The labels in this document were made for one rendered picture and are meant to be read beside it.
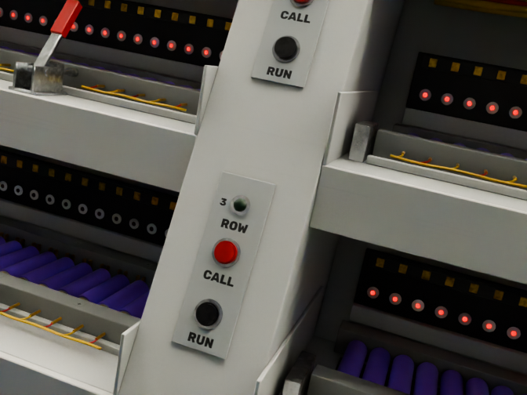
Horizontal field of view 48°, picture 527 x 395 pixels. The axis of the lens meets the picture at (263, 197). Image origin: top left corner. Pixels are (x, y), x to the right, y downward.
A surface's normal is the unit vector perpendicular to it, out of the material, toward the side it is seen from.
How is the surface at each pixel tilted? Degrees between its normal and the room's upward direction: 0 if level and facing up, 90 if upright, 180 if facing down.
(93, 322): 111
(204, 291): 90
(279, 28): 90
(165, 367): 90
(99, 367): 21
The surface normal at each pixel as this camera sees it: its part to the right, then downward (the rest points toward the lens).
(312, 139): -0.22, -0.18
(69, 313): -0.31, 0.18
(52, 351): 0.18, -0.95
